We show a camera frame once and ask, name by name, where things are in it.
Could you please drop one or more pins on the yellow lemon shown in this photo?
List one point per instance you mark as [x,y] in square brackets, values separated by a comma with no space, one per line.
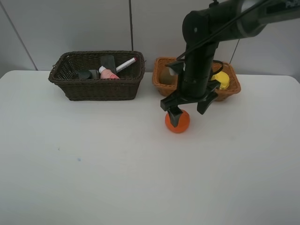
[223,78]

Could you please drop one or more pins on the grey felt whiteboard eraser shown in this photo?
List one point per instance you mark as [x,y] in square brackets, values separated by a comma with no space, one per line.
[108,62]

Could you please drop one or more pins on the white red-capped marker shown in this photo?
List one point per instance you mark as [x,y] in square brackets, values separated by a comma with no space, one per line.
[126,64]

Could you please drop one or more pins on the pink lotion bottle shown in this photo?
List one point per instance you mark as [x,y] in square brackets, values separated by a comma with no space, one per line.
[106,73]

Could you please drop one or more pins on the orange mandarin fruit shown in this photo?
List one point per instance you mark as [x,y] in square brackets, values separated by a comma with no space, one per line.
[183,124]

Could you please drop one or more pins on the dark brown wicker basket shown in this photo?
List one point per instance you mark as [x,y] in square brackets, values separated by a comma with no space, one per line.
[63,74]

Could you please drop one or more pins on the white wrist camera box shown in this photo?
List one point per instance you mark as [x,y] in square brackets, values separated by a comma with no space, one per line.
[176,67]

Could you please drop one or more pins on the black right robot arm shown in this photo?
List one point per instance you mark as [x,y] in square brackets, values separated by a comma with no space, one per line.
[203,30]

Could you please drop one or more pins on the black square bottle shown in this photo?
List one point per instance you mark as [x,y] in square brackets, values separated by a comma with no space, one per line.
[85,74]

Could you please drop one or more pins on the orange wicker basket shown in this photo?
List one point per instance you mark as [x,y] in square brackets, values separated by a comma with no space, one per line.
[166,90]

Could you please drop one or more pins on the brown kiwi fruit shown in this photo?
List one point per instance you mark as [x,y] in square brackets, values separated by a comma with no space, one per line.
[167,79]

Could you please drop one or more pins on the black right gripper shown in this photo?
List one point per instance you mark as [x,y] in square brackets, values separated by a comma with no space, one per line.
[171,102]

